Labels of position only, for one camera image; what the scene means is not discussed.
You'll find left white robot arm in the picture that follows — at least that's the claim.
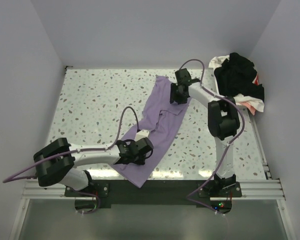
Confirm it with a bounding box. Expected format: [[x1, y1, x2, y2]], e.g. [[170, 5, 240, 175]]
[[33, 137, 154, 196]]

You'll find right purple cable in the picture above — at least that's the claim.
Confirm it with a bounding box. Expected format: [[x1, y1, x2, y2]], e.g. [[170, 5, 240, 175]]
[[179, 59, 247, 208]]

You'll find white laundry basket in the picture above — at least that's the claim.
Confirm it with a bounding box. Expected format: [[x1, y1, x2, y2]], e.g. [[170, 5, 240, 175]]
[[214, 71, 229, 96]]

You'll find purple cable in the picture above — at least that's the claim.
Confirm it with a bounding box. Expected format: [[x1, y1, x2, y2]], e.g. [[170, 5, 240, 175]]
[[2, 106, 141, 216], [179, 59, 247, 208]]

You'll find purple t shirt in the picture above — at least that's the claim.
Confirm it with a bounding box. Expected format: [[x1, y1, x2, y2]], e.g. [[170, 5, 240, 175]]
[[112, 76, 191, 188]]

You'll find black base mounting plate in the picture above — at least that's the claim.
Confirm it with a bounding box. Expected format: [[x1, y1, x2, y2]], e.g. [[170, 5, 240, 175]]
[[64, 180, 243, 214]]

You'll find white pink t shirt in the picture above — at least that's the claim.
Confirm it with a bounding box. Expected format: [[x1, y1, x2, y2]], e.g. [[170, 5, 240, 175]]
[[208, 55, 265, 116]]

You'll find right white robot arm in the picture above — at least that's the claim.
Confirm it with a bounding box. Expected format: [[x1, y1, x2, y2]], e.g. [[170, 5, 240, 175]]
[[169, 68, 240, 197]]

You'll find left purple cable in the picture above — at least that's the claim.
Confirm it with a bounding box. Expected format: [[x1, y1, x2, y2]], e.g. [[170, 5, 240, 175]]
[[2, 106, 141, 216]]

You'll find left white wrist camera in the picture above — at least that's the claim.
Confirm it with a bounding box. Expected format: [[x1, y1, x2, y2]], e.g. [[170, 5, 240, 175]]
[[134, 129, 150, 142]]

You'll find aluminium frame rail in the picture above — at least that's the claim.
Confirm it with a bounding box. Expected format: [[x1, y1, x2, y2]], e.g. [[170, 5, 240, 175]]
[[21, 179, 286, 200]]

